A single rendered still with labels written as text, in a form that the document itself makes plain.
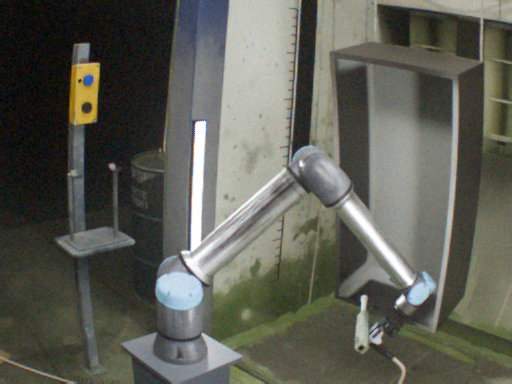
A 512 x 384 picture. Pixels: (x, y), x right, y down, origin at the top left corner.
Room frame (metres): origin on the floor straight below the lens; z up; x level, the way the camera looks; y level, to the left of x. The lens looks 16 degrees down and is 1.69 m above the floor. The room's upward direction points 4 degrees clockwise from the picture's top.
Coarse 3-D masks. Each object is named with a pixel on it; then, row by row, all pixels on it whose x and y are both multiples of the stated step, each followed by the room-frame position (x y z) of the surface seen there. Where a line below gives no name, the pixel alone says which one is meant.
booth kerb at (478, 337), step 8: (448, 320) 2.83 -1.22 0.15; (456, 320) 2.79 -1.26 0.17; (440, 328) 2.86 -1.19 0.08; (448, 328) 2.82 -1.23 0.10; (456, 328) 2.78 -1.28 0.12; (464, 328) 2.74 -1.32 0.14; (472, 328) 2.70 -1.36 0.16; (456, 336) 2.77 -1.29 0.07; (464, 336) 2.73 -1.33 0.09; (472, 336) 2.69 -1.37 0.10; (480, 336) 2.65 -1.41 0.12; (488, 336) 2.61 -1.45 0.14; (496, 336) 2.57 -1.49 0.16; (472, 344) 2.68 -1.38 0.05; (480, 344) 2.64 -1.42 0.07; (488, 344) 2.60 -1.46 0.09; (496, 344) 2.56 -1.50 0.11; (504, 344) 2.52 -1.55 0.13; (496, 352) 2.55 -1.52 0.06; (504, 352) 2.51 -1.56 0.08
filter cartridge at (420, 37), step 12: (420, 12) 3.37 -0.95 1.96; (432, 12) 3.32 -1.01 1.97; (420, 24) 3.39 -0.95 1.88; (432, 24) 3.36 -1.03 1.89; (444, 24) 3.33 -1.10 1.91; (456, 24) 3.41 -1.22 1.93; (420, 36) 3.39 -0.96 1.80; (432, 36) 3.34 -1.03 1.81; (444, 36) 3.33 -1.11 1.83; (456, 36) 3.41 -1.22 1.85; (420, 48) 3.39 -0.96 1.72; (432, 48) 3.34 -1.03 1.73; (444, 48) 3.33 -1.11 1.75
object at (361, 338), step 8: (360, 312) 2.16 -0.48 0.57; (360, 320) 2.07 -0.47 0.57; (368, 320) 2.08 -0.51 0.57; (360, 328) 1.99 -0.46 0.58; (368, 328) 2.02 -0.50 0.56; (360, 336) 1.92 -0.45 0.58; (368, 336) 1.94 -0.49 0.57; (360, 344) 1.86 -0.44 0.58; (368, 344) 1.88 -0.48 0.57; (376, 344) 1.95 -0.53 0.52; (360, 352) 1.87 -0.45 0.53; (384, 352) 1.94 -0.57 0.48
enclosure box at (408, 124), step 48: (384, 48) 2.42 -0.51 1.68; (336, 96) 2.37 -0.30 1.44; (384, 96) 2.60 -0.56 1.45; (432, 96) 2.42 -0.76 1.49; (480, 96) 2.19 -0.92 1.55; (336, 144) 2.40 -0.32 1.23; (384, 144) 2.65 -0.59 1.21; (432, 144) 2.46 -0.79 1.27; (480, 144) 2.24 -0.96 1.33; (384, 192) 2.68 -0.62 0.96; (432, 192) 2.49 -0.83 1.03; (336, 240) 2.48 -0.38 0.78; (432, 240) 2.51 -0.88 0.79; (336, 288) 2.52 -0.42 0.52; (384, 288) 2.56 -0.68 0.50
